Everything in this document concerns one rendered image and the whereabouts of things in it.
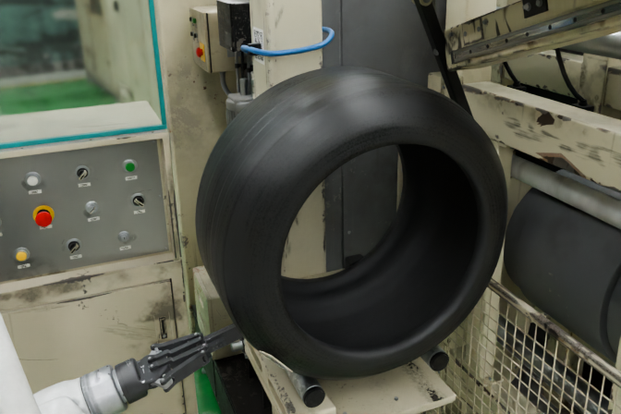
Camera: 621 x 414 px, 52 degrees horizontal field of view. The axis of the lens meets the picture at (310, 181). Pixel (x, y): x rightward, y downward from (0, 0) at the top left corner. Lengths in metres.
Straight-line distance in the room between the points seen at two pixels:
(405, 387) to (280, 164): 0.65
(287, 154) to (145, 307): 0.95
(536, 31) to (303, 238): 0.70
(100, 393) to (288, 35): 0.79
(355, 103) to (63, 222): 0.98
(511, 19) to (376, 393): 0.82
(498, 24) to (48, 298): 1.30
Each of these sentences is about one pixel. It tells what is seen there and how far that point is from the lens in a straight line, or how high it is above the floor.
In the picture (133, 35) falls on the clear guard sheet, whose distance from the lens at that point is 1.67.
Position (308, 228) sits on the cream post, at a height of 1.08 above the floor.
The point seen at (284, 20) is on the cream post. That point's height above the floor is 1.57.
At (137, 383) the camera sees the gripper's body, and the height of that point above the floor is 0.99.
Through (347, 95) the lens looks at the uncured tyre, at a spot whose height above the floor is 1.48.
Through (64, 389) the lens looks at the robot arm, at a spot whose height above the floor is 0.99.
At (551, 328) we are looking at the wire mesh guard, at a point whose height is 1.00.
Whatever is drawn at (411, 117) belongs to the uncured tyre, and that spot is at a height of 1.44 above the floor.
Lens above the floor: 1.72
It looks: 21 degrees down
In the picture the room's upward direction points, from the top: 1 degrees counter-clockwise
